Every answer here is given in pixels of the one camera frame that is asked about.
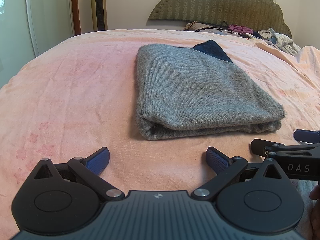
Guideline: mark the grey sweater with navy sleeves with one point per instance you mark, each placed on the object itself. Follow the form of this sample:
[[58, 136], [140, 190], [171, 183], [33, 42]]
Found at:
[[185, 92]]

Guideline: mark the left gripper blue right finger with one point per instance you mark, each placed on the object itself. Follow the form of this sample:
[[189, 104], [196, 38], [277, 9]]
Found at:
[[216, 160]]

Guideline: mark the pile of clothes on bed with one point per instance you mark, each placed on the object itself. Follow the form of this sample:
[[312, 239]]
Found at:
[[280, 41]]

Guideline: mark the brown wooden door frame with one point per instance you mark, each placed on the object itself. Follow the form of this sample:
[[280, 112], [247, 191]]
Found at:
[[76, 17]]

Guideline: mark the olive upholstered headboard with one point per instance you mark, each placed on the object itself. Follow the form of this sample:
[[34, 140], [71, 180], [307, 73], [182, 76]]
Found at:
[[254, 14]]

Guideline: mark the white sliding wardrobe door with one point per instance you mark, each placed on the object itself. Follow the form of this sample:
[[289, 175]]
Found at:
[[29, 28]]

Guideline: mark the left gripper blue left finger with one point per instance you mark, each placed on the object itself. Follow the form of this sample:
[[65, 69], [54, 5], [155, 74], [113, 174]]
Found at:
[[98, 161]]

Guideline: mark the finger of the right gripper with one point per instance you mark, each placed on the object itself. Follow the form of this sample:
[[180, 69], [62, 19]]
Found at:
[[312, 137], [264, 148]]

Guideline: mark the pink bed sheet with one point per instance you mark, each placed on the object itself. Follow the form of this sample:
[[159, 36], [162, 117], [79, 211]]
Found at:
[[80, 95]]

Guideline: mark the person's right hand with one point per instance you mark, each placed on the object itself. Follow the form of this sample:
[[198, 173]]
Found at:
[[315, 215]]

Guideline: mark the gold tower fan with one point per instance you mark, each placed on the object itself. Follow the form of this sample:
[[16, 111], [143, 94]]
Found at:
[[99, 15]]

